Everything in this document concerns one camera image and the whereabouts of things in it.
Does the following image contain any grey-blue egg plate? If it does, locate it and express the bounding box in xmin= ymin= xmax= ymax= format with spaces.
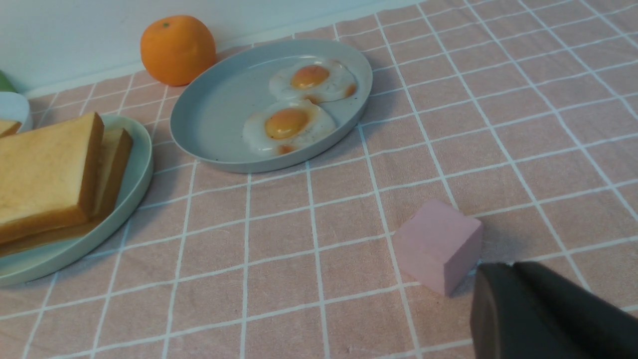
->
xmin=169 ymin=39 xmax=373 ymax=174

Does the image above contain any toast slice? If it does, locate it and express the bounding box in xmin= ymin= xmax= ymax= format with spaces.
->
xmin=0 ymin=120 xmax=22 ymax=138
xmin=0 ymin=112 xmax=105 ymax=243
xmin=0 ymin=128 xmax=134 ymax=257

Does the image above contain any orange fruit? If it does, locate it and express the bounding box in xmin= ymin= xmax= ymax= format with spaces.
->
xmin=140 ymin=14 xmax=217 ymax=87

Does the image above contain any pink checkered tablecloth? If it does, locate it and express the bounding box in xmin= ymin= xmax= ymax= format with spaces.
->
xmin=1 ymin=0 xmax=638 ymax=359

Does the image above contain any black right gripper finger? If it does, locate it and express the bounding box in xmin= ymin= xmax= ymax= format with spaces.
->
xmin=470 ymin=261 xmax=638 ymax=359

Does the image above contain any pink cube block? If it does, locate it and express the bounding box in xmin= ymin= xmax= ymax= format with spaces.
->
xmin=392 ymin=199 xmax=483 ymax=296

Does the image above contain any front fried egg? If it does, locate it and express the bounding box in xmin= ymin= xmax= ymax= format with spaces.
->
xmin=242 ymin=99 xmax=336 ymax=158

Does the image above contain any teal center plate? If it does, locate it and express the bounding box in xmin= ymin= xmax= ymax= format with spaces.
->
xmin=0 ymin=115 xmax=154 ymax=287

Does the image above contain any back fried egg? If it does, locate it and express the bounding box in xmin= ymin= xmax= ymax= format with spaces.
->
xmin=269 ymin=58 xmax=358 ymax=104

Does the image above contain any grey-blue bread plate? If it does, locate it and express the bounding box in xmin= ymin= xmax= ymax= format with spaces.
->
xmin=0 ymin=92 xmax=34 ymax=133

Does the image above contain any fried egg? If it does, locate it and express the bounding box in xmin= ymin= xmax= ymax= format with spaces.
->
xmin=269 ymin=58 xmax=358 ymax=104
xmin=242 ymin=99 xmax=336 ymax=158

